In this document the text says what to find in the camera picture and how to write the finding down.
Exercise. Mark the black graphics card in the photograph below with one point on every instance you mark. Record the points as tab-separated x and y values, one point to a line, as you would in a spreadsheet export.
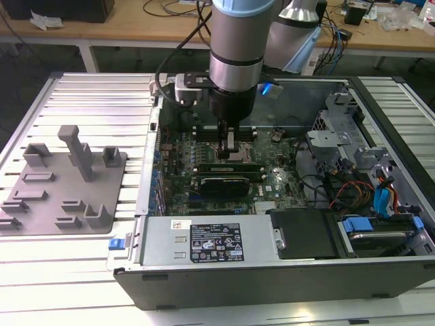
224	185

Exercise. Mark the silver drive cage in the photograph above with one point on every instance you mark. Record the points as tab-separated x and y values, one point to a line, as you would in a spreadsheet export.
326	136

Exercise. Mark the hard disk in blue carrier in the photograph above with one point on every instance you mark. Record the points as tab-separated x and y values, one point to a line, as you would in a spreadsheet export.
355	225

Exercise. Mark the grey parts rack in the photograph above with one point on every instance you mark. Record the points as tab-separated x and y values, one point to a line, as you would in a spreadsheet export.
68	190

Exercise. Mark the blue case latch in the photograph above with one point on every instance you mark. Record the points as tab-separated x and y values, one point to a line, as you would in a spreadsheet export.
115	244

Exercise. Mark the silver finned heatsink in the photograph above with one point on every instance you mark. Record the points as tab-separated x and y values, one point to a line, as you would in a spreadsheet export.
265	206

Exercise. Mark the clear plastic bags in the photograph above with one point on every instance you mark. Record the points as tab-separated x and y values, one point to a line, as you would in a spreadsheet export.
404	18

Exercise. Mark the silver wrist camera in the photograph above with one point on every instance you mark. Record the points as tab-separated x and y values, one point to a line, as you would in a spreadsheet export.
185	90

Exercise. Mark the small black device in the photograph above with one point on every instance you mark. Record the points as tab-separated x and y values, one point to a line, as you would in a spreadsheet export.
355	15

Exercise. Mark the silver power supply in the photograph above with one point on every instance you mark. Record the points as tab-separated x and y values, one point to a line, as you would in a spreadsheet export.
163	244

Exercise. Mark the wooden desk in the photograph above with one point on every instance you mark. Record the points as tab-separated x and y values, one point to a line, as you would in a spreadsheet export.
102	30

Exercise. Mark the black plastic shroud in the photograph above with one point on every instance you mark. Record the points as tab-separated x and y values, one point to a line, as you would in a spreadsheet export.
299	234

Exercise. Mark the metal CPU socket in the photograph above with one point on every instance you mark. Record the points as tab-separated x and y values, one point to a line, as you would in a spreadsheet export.
245	151

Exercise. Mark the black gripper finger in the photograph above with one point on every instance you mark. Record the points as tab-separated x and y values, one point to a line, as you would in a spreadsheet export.
224	142
234	141

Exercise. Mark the crumpled white wrapper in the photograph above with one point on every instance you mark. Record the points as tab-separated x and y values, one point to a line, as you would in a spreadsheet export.
46	21

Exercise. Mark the green motherboard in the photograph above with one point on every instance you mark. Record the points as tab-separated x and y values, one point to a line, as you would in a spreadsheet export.
282	190

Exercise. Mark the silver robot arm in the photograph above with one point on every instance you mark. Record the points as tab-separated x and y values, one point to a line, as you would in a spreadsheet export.
234	44

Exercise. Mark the green RAM stick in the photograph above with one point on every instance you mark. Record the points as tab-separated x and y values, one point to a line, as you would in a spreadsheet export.
231	167
231	173

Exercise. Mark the black and silver PC case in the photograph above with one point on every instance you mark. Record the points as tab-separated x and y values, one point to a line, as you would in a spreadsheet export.
204	288

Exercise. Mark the black power adapter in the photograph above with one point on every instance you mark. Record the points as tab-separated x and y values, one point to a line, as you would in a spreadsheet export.
346	35

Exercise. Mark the black box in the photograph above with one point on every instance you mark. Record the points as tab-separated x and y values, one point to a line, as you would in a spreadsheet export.
57	10

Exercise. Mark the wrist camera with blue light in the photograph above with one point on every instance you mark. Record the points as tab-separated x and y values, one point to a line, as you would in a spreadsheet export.
272	90

